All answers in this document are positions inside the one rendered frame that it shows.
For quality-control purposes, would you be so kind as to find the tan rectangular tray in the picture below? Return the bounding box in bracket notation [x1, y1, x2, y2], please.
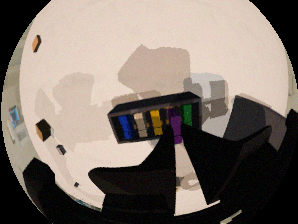
[176, 177, 181, 192]

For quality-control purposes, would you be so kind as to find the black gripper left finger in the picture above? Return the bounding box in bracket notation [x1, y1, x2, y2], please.
[88, 125, 177, 212]

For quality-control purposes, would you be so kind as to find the orange blade fuse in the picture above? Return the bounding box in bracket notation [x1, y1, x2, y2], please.
[150, 109, 164, 135]

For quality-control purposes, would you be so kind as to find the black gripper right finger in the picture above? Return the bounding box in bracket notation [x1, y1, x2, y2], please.
[181, 123, 273, 205]

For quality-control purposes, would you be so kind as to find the green fuse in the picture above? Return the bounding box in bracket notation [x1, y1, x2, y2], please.
[180, 104, 193, 125]

